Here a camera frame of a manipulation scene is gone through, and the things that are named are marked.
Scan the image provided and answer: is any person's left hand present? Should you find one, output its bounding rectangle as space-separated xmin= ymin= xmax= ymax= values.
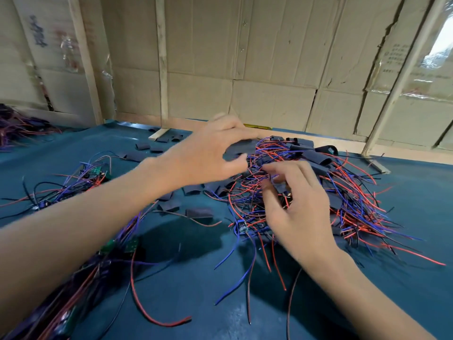
xmin=152 ymin=113 xmax=259 ymax=190

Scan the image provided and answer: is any person's right hand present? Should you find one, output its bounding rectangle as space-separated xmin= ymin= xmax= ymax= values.
xmin=260 ymin=161 xmax=341 ymax=270

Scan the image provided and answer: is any black heat-shrink sleeve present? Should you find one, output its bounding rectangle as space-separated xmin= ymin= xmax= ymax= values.
xmin=225 ymin=138 xmax=261 ymax=162

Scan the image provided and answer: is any pile of sleeved wired boards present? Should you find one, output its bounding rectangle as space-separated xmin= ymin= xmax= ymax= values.
xmin=212 ymin=134 xmax=447 ymax=337

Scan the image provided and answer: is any pile of black sleeve pieces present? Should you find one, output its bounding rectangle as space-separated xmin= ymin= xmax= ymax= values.
xmin=117 ymin=127 xmax=227 ymax=224

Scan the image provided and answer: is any wire pile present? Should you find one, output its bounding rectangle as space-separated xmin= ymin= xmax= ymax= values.
xmin=0 ymin=104 xmax=61 ymax=149

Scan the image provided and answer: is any pile of unsleeved wired boards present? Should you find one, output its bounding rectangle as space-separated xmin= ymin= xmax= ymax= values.
xmin=0 ymin=153 xmax=193 ymax=340

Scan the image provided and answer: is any person's right forearm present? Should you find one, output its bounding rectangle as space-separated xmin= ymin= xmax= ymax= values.
xmin=304 ymin=244 xmax=436 ymax=340

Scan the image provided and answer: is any person's left forearm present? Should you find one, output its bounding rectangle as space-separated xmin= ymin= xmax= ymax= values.
xmin=0 ymin=162 xmax=174 ymax=333

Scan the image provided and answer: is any wooden ledge board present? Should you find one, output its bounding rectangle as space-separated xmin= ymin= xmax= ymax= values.
xmin=115 ymin=111 xmax=453 ymax=167

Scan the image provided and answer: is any clear plastic sheet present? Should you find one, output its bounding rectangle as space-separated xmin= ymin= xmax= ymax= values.
xmin=425 ymin=17 xmax=453 ymax=82

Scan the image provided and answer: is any thin wooden post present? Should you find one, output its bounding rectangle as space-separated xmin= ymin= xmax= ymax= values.
xmin=149 ymin=0 xmax=171 ymax=142

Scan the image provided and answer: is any wide wooden post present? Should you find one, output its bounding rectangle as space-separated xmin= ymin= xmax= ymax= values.
xmin=67 ymin=0 xmax=105 ymax=126

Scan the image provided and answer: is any pale slanted wooden post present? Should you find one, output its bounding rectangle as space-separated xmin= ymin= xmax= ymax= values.
xmin=361 ymin=0 xmax=453 ymax=174

